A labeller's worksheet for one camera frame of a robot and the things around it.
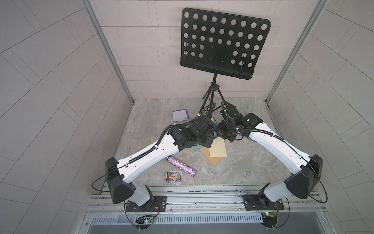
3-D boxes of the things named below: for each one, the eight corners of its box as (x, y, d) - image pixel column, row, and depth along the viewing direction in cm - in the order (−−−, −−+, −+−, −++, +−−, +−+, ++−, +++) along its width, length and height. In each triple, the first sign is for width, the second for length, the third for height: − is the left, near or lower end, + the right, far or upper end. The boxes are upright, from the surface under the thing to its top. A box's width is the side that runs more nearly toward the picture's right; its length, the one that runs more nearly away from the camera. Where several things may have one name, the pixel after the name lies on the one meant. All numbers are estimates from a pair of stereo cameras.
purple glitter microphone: (167, 161, 87) (166, 158, 84) (169, 157, 88) (169, 154, 85) (193, 177, 81) (193, 175, 78) (196, 173, 83) (196, 171, 80)
